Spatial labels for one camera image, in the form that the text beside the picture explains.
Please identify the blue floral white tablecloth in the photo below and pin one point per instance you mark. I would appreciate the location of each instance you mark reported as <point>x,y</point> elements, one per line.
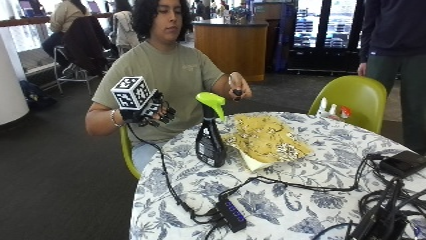
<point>284,206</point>

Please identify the black usb hub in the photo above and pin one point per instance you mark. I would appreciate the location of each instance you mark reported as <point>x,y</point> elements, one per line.
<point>232,214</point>

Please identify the white marker cube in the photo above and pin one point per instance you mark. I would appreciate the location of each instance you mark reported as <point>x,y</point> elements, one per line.
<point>131,93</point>

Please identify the wooden ledge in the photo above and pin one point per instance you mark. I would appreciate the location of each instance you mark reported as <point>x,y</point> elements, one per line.
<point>27,21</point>

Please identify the spray bottle red trigger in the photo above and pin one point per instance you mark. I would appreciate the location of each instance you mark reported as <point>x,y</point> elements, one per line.
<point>344,112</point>

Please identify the black box device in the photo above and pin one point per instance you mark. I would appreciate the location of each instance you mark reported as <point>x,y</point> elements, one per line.
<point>403,163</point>

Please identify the yellow patterned cloth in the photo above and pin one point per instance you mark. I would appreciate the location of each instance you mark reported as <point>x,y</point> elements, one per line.
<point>267,138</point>

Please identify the black jacket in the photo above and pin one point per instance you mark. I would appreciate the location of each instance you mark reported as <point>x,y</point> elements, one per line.
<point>85,43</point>

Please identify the white jacket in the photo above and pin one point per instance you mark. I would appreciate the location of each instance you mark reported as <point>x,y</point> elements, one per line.
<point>127,30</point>

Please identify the dark backpack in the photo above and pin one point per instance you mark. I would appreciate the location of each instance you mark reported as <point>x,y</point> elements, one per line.
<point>37,95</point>

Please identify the small black object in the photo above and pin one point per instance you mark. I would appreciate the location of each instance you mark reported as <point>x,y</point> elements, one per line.
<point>238,92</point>

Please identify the round wooden counter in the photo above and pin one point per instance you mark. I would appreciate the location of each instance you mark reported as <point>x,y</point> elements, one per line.
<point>231,46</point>

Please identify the black spray bottle green trigger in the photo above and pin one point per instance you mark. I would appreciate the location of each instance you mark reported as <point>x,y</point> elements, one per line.
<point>210,143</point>

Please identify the metal frame chair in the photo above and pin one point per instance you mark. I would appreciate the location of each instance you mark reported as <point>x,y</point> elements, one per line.
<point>71,78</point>

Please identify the glass door fridge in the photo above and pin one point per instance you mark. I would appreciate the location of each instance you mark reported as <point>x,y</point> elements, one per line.
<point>327,33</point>

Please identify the white column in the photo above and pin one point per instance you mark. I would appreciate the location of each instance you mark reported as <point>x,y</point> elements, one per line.
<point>10,86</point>

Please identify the green plastic chair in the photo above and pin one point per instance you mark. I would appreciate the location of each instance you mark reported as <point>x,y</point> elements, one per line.
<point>355,95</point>
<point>127,150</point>

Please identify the the person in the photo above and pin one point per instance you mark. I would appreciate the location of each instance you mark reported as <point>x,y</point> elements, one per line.
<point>168,73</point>

